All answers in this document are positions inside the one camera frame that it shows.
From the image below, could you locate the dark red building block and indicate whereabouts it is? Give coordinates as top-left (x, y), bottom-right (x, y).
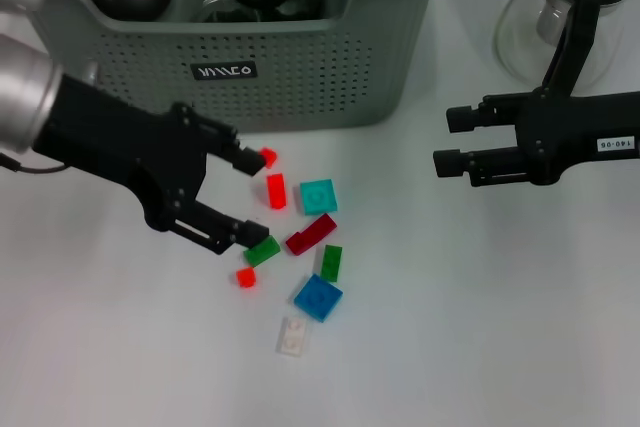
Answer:
top-left (285, 213), bottom-right (336, 258)

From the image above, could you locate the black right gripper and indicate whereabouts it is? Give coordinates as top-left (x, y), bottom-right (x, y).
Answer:
top-left (432, 88), bottom-right (640, 189)

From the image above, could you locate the grey-green perforated storage bin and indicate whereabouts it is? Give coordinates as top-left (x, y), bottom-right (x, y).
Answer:
top-left (29, 0), bottom-right (451, 134)

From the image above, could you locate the teal square building block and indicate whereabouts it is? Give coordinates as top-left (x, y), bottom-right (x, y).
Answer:
top-left (299, 179), bottom-right (339, 217)

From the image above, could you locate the blue square building block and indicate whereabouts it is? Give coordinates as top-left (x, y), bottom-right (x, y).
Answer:
top-left (293, 273), bottom-right (344, 323)

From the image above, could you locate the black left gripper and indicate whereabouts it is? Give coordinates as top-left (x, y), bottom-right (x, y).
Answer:
top-left (32, 74), bottom-right (272, 257)

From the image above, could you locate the left arm connector cable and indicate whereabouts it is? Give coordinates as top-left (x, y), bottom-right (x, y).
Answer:
top-left (0, 150), bottom-right (67, 174)

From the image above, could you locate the long orange-red building block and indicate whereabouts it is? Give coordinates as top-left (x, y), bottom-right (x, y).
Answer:
top-left (266, 173), bottom-right (289, 210)

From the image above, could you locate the white two-stud building block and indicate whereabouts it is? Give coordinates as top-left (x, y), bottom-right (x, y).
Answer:
top-left (276, 316), bottom-right (310, 358)

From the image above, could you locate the green building block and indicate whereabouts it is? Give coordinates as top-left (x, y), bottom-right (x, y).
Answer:
top-left (243, 235), bottom-right (281, 268)
top-left (319, 244), bottom-right (345, 282)

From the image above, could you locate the glass teapot with black handle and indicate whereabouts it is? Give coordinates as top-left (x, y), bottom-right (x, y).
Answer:
top-left (493, 0), bottom-right (637, 98)

